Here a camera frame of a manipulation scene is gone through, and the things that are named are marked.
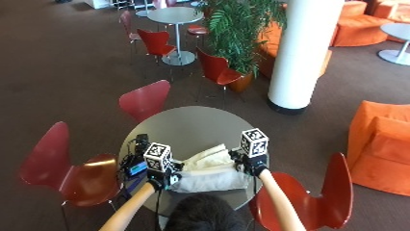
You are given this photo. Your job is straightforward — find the black device with blue screen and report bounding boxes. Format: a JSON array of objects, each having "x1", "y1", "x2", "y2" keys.
[{"x1": 122, "y1": 155, "x2": 150, "y2": 178}]

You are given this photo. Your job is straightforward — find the round grey pedestal table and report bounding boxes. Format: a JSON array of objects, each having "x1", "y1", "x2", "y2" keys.
[{"x1": 146, "y1": 7, "x2": 205, "y2": 67}]

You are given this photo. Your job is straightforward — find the orange bench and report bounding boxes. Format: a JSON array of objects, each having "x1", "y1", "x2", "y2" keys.
[{"x1": 255, "y1": 21, "x2": 334, "y2": 80}]

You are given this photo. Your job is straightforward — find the green potted plant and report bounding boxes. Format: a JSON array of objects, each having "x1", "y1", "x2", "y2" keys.
[{"x1": 198, "y1": 0, "x2": 288, "y2": 77}]

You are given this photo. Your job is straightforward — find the white round pillar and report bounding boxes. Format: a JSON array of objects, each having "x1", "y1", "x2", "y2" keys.
[{"x1": 266, "y1": 0, "x2": 346, "y2": 116}]

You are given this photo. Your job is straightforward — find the white round pedestal table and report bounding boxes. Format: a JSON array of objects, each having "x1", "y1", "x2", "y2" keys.
[{"x1": 376, "y1": 22, "x2": 410, "y2": 67}]

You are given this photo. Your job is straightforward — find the red round stool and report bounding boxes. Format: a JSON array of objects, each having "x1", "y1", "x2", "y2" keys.
[{"x1": 186, "y1": 24, "x2": 210, "y2": 44}]

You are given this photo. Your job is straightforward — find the person's right hand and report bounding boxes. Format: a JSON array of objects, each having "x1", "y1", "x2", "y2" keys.
[{"x1": 227, "y1": 147, "x2": 270, "y2": 178}]

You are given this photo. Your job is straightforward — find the bright red chair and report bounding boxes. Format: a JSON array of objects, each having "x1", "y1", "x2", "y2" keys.
[
  {"x1": 135, "y1": 28, "x2": 178, "y2": 65},
  {"x1": 194, "y1": 47, "x2": 246, "y2": 101},
  {"x1": 248, "y1": 152, "x2": 355, "y2": 231}
]

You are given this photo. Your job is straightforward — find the orange armchair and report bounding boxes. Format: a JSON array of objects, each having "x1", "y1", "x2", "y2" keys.
[{"x1": 346, "y1": 99, "x2": 410, "y2": 197}]

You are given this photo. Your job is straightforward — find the orange round sofa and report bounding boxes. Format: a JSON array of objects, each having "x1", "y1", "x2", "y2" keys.
[{"x1": 328, "y1": 0, "x2": 394, "y2": 48}]

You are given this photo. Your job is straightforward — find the person's left hand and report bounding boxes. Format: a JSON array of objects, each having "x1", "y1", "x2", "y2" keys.
[{"x1": 146, "y1": 160, "x2": 186, "y2": 193}]

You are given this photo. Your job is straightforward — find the black camera device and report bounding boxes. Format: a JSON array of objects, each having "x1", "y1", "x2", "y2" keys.
[{"x1": 133, "y1": 133, "x2": 151, "y2": 156}]

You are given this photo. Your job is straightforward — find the dark red chair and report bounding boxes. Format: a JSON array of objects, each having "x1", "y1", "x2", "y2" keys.
[
  {"x1": 118, "y1": 79, "x2": 171, "y2": 124},
  {"x1": 17, "y1": 120, "x2": 125, "y2": 231},
  {"x1": 118, "y1": 10, "x2": 142, "y2": 52}
]

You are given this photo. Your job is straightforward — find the orange plant pot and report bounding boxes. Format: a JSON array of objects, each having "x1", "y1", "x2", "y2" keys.
[{"x1": 227, "y1": 70, "x2": 256, "y2": 94}]

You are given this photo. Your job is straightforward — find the white marker cube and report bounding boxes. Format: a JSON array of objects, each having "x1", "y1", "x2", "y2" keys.
[
  {"x1": 238, "y1": 127, "x2": 270, "y2": 158},
  {"x1": 142, "y1": 141, "x2": 174, "y2": 172}
]

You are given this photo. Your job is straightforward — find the small grey round table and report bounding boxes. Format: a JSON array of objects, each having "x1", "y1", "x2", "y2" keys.
[{"x1": 134, "y1": 0, "x2": 155, "y2": 18}]

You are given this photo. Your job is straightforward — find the cream cloth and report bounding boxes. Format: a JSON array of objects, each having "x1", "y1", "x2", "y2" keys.
[{"x1": 177, "y1": 143, "x2": 240, "y2": 173}]

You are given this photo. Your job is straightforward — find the white cloth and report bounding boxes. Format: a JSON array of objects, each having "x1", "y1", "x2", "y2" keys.
[{"x1": 167, "y1": 167, "x2": 254, "y2": 194}]

